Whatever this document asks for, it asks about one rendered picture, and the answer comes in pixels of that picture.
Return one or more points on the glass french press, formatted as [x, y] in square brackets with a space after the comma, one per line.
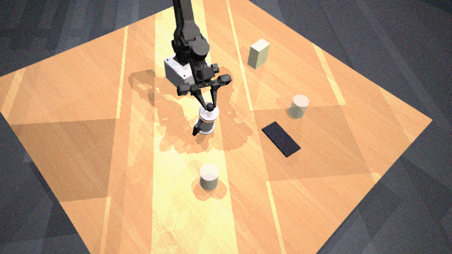
[205, 122]

